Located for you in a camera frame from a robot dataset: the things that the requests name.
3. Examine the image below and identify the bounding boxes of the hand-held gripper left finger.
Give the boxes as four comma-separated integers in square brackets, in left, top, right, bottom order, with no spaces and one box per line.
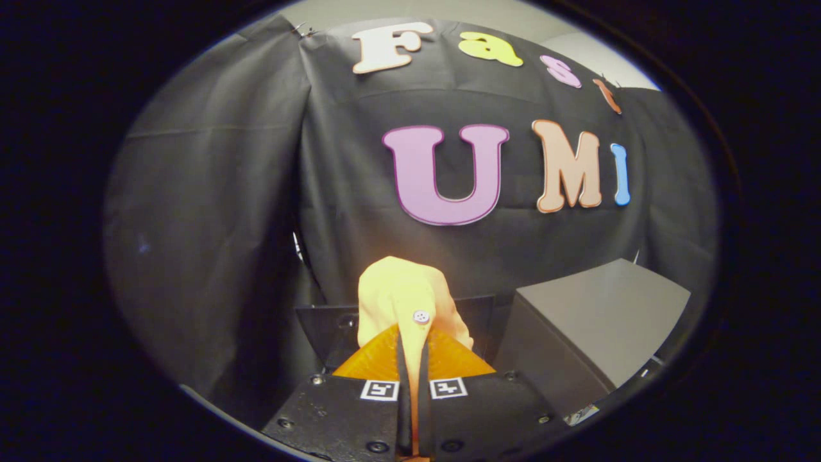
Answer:
[262,324,411,459]

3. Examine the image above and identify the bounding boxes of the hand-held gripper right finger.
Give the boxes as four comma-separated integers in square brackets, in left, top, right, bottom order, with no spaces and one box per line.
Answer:
[418,327,565,459]

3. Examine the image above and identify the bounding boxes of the grey washing machine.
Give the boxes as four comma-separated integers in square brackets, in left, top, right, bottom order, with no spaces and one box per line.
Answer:
[295,295,514,376]

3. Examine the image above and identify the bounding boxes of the orange garment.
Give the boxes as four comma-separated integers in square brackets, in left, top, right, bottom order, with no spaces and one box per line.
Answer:
[357,255,475,458]

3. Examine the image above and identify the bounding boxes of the black backdrop cloth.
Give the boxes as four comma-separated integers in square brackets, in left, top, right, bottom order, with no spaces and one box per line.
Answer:
[103,14,718,411]

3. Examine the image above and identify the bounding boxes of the white cabinet with grey frame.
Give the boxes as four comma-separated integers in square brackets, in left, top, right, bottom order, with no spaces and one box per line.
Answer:
[494,258,692,418]

